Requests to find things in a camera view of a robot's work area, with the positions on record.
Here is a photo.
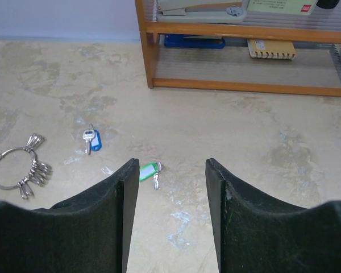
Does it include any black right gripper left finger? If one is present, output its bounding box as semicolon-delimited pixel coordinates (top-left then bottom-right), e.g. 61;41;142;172
0;159;139;272

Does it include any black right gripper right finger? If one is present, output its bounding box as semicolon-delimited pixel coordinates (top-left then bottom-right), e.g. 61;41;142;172
205;158;341;272

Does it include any green capped key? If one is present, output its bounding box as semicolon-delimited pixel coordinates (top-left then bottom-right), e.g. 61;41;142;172
139;162;163;190

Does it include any blue capped key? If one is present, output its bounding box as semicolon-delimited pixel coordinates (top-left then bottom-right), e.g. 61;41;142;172
82;124;102;155

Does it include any large silver keyring with clips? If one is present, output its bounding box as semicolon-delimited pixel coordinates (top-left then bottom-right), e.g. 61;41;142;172
0;134;52;200

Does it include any strip of staples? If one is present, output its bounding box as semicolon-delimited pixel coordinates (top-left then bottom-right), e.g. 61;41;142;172
247;39;296;60

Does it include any wooden rack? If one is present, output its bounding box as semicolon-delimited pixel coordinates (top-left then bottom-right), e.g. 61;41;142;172
135;1;341;97

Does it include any blue stapler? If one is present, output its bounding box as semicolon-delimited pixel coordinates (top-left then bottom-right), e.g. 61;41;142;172
164;34;226;49

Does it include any white box with red label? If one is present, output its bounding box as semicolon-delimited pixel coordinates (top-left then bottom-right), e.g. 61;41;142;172
247;0;318;15

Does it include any white stapler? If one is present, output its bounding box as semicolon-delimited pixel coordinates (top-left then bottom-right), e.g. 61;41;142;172
157;0;247;24

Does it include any red handled stamp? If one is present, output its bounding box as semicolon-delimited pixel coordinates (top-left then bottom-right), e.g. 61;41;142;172
317;0;339;10

